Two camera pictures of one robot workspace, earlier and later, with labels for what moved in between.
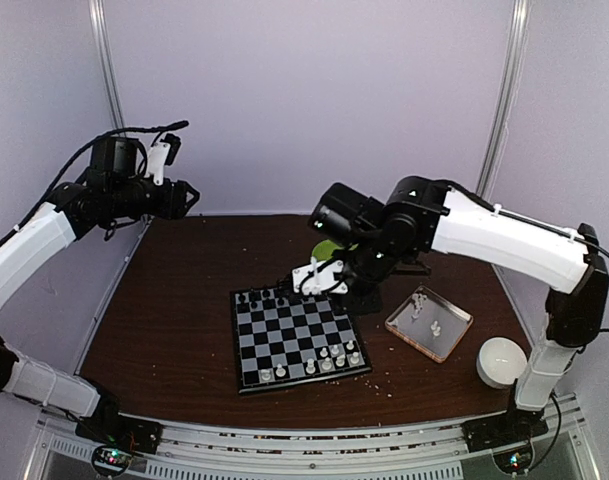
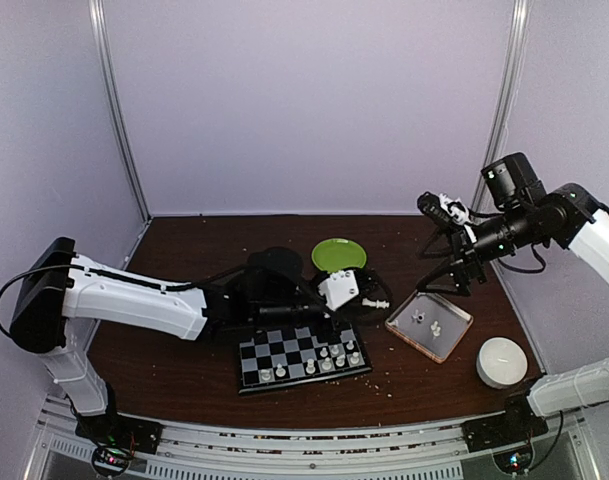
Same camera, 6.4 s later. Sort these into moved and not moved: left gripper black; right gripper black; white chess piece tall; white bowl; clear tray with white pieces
Moved: left gripper black; right gripper black
Not moved: white chess piece tall; clear tray with white pieces; white bowl
